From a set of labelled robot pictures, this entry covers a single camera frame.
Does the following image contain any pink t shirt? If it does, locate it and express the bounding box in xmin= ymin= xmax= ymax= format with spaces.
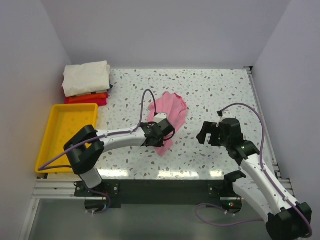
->
xmin=147 ymin=91 xmax=187 ymax=157

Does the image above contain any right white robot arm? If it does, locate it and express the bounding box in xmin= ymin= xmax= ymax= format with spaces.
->
xmin=196 ymin=118 xmax=313 ymax=240

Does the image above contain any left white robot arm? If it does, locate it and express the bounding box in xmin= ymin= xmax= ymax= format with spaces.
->
xmin=63 ymin=118 xmax=176 ymax=196

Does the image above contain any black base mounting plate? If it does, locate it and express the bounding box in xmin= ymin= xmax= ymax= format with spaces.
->
xmin=73 ymin=179 xmax=242 ymax=214

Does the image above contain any folded red t shirt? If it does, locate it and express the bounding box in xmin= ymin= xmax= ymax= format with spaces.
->
xmin=64 ymin=97 xmax=108 ymax=107

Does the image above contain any folded orange t shirt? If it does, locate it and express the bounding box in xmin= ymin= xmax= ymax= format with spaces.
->
xmin=66 ymin=92 xmax=109 ymax=103

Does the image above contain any yellow plastic tray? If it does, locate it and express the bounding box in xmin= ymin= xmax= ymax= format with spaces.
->
xmin=35 ymin=103 xmax=98 ymax=174

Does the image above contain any folded cream t shirt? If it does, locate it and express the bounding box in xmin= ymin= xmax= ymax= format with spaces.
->
xmin=62 ymin=60 xmax=111 ymax=97

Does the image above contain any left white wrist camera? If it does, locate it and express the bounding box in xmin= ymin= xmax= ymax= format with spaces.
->
xmin=152 ymin=112 xmax=168 ymax=123

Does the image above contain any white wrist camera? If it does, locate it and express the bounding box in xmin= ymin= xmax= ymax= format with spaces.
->
xmin=217 ymin=109 xmax=234 ymax=124
xmin=152 ymin=112 xmax=168 ymax=123

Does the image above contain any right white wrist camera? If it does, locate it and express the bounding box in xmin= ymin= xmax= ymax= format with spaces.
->
xmin=217 ymin=109 xmax=234 ymax=124

